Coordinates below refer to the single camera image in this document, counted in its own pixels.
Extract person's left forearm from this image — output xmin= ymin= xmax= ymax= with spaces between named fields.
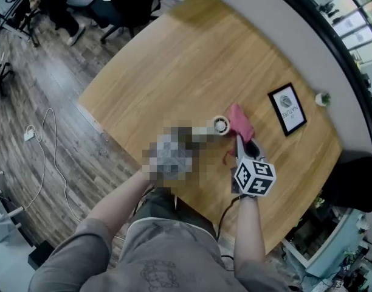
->
xmin=82 ymin=170 xmax=158 ymax=240

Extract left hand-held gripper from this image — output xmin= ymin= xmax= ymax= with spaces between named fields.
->
xmin=142 ymin=126 xmax=193 ymax=191

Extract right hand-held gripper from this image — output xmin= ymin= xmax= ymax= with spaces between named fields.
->
xmin=233 ymin=134 xmax=277 ymax=198

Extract black box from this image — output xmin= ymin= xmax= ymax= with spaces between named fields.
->
xmin=27 ymin=240 xmax=55 ymax=270

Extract white power strip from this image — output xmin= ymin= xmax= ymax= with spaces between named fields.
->
xmin=24 ymin=125 xmax=38 ymax=142

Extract pink wiping cloth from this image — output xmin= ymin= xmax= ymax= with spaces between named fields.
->
xmin=222 ymin=102 xmax=256 ymax=165

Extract person's right forearm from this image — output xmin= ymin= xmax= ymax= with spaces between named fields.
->
xmin=233 ymin=193 xmax=266 ymax=273

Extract black picture frame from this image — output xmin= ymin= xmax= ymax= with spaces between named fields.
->
xmin=267 ymin=82 xmax=308 ymax=137

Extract small potted plant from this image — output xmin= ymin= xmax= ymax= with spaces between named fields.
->
xmin=315 ymin=92 xmax=332 ymax=106

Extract light blue partition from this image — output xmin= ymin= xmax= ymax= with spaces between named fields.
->
xmin=304 ymin=208 xmax=372 ymax=278

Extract white power cable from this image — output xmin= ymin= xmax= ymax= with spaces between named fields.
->
xmin=0 ymin=140 xmax=47 ymax=211
xmin=40 ymin=108 xmax=83 ymax=222

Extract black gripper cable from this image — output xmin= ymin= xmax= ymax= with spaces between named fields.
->
xmin=216 ymin=196 xmax=240 ymax=270

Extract black office chair with plate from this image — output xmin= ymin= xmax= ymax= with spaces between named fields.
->
xmin=91 ymin=0 xmax=164 ymax=44

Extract person's dark trousers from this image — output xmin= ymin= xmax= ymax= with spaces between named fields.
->
xmin=133 ymin=187 xmax=219 ymax=240

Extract person's grey shirt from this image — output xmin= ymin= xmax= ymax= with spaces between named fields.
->
xmin=27 ymin=217 xmax=293 ymax=292

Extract glass window wall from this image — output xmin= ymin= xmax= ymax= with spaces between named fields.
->
xmin=322 ymin=0 xmax=372 ymax=63

